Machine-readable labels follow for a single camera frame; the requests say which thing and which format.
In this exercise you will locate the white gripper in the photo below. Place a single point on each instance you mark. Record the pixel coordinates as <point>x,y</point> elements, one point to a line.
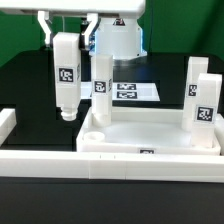
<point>89,24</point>

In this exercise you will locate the white desk top tray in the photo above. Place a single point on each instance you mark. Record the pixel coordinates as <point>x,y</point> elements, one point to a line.
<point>141,130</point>

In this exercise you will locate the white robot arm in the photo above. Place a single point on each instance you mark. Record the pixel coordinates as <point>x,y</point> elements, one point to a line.
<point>110,26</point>

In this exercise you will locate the printed marker sheet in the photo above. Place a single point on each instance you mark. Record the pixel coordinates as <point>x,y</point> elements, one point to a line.
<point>122,91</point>

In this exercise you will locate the white left fence block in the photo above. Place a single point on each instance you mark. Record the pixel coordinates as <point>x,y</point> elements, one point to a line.
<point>7,123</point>

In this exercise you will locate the white fence block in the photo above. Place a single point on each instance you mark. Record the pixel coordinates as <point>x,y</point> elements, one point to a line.
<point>7,123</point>
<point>219,132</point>

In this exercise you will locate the white front fence bar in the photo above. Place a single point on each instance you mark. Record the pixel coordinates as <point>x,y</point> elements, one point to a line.
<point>49,164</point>

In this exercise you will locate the white right fence block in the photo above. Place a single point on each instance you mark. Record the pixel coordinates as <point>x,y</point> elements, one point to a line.
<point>219,132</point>

